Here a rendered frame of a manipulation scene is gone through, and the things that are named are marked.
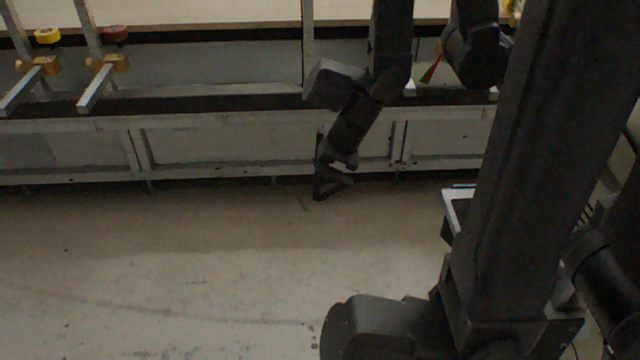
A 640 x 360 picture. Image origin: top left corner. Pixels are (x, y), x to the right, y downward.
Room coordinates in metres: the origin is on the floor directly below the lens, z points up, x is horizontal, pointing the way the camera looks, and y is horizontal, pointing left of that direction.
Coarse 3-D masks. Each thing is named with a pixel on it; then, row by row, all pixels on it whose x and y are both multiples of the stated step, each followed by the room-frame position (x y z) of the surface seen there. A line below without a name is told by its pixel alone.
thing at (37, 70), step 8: (56, 48) 1.56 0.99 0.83; (32, 72) 1.37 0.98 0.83; (40, 72) 1.39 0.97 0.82; (24, 80) 1.31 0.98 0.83; (32, 80) 1.33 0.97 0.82; (16, 88) 1.26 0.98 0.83; (24, 88) 1.27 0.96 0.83; (8, 96) 1.21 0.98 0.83; (16, 96) 1.22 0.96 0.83; (24, 96) 1.25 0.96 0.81; (0, 104) 1.16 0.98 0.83; (8, 104) 1.16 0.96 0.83; (16, 104) 1.20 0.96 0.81; (0, 112) 1.14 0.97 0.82; (8, 112) 1.15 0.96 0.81
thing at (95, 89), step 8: (120, 48) 1.55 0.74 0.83; (104, 64) 1.42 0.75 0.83; (112, 64) 1.42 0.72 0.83; (104, 72) 1.36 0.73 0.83; (112, 72) 1.40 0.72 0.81; (96, 80) 1.31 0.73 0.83; (104, 80) 1.32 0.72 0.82; (88, 88) 1.25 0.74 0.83; (96, 88) 1.25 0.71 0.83; (88, 96) 1.20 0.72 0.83; (96, 96) 1.23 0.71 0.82; (80, 104) 1.16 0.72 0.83; (88, 104) 1.17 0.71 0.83; (80, 112) 1.15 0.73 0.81; (88, 112) 1.15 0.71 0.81
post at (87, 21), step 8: (72, 0) 1.44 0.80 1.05; (80, 0) 1.44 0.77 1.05; (80, 8) 1.44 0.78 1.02; (88, 8) 1.46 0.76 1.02; (80, 16) 1.44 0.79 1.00; (88, 16) 1.44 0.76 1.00; (88, 24) 1.44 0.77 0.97; (88, 32) 1.44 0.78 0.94; (96, 32) 1.46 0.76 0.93; (88, 40) 1.44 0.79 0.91; (96, 40) 1.44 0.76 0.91; (96, 48) 1.44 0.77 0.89; (96, 56) 1.44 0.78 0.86; (112, 80) 1.46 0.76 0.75; (104, 88) 1.44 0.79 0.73; (112, 88) 1.44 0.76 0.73
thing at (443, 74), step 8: (416, 64) 1.49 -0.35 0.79; (424, 64) 1.50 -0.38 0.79; (440, 64) 1.50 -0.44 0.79; (416, 72) 1.50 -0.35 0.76; (424, 72) 1.50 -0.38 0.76; (440, 72) 1.50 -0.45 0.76; (448, 72) 1.50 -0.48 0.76; (416, 80) 1.50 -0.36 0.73; (432, 80) 1.50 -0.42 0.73; (440, 80) 1.50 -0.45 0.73; (448, 80) 1.50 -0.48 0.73; (456, 80) 1.50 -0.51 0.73
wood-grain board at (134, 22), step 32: (32, 0) 1.90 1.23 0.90; (64, 0) 1.89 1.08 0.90; (96, 0) 1.88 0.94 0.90; (128, 0) 1.88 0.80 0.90; (160, 0) 1.87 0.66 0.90; (192, 0) 1.87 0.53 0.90; (224, 0) 1.86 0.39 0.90; (256, 0) 1.86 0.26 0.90; (288, 0) 1.86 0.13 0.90; (320, 0) 1.86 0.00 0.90; (352, 0) 1.86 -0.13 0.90; (416, 0) 1.86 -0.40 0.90; (448, 0) 1.87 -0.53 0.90; (0, 32) 1.58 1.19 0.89; (32, 32) 1.59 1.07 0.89; (64, 32) 1.59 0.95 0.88
